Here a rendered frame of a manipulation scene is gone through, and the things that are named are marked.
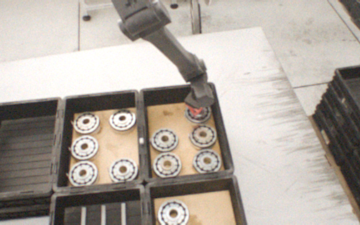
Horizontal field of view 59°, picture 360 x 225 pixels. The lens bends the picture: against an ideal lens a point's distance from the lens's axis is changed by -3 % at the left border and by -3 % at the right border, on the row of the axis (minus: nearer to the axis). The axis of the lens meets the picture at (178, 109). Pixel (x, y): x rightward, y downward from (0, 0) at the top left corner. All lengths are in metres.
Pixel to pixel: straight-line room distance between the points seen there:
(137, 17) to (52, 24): 2.56
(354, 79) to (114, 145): 1.47
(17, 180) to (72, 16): 2.22
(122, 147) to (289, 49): 1.99
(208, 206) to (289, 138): 0.53
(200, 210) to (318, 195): 0.50
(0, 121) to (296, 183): 1.23
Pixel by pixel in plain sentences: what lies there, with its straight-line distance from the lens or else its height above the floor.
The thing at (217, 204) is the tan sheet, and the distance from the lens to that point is 1.17.
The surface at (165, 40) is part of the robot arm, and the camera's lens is 0.85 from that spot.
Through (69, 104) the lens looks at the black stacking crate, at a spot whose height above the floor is 0.89.
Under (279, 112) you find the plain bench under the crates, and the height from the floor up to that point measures 0.70.
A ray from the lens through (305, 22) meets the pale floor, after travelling 3.27.
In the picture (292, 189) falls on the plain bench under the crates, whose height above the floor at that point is 0.70.
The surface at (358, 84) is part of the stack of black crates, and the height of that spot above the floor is 0.49.
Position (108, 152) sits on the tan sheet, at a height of 0.83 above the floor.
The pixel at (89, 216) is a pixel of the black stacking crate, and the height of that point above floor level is 0.83.
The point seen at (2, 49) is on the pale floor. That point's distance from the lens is 3.23.
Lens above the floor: 1.92
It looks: 54 degrees down
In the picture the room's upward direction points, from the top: 1 degrees counter-clockwise
